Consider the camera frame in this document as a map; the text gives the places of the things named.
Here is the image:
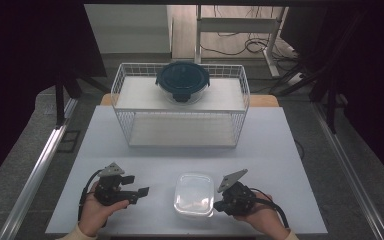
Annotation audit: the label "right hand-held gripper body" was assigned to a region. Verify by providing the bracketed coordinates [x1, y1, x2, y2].
[216, 168, 258, 216]

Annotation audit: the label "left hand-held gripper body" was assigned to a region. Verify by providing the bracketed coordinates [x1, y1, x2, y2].
[93, 162, 140, 207]

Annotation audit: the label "white rectangular plastic container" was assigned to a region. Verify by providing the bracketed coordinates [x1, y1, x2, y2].
[173, 172, 215, 218]

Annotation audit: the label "white wire shelf rack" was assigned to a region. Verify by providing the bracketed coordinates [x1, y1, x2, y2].
[110, 62, 251, 149]

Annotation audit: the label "round container with blue lid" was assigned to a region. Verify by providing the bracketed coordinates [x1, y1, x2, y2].
[155, 60, 211, 105]

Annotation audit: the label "person's left hand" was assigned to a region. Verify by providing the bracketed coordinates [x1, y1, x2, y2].
[78, 181, 130, 238]

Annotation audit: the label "person's right hand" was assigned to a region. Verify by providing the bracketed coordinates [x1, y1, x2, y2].
[232, 191, 290, 240]

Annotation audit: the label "wooden table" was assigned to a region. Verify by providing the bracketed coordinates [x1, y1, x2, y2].
[99, 93, 280, 108]

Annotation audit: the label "black metal stand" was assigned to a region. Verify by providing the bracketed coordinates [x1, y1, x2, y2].
[53, 69, 112, 130]
[269, 61, 348, 135]

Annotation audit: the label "dark curtain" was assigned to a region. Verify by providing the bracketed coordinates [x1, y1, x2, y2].
[279, 4, 384, 185]
[0, 0, 108, 195]

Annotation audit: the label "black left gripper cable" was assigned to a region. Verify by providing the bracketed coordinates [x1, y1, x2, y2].
[77, 169, 104, 222]

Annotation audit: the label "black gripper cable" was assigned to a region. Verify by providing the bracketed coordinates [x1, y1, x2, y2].
[77, 169, 104, 222]
[249, 187, 291, 230]

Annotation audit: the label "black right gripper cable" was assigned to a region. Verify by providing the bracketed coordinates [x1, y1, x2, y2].
[249, 187, 291, 230]

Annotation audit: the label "aluminium rail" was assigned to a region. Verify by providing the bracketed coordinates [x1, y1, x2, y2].
[0, 98, 80, 240]
[312, 101, 384, 240]

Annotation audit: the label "black floor cables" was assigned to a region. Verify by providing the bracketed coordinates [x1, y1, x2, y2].
[200, 4, 302, 62]

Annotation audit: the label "white metal desk frame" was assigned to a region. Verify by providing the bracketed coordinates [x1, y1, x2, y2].
[194, 4, 289, 78]

